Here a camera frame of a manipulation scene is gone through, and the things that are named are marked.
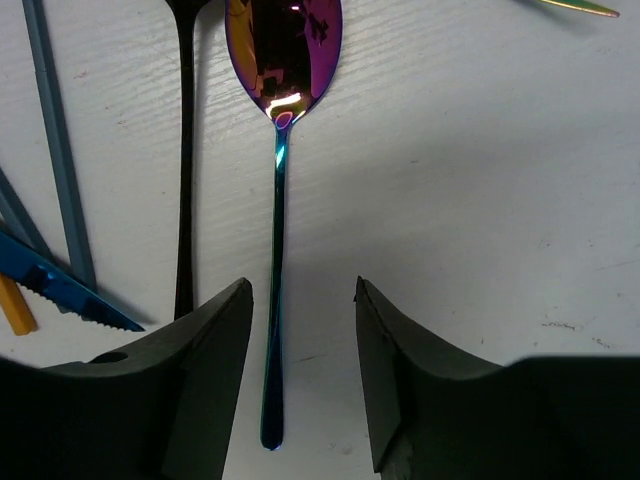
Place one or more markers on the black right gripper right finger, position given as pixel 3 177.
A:
pixel 436 411

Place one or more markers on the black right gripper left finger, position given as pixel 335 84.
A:
pixel 161 407

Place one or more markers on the orange chopstick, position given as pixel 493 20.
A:
pixel 15 308

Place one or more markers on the blue serrated knife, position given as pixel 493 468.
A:
pixel 31 270

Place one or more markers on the iridescent rainbow spoon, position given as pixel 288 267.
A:
pixel 285 55

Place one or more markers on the black spoon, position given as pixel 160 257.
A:
pixel 185 15

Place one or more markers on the iridescent rainbow fork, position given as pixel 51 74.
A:
pixel 582 6

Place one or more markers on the grey-blue chopstick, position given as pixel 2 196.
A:
pixel 59 144
pixel 19 221

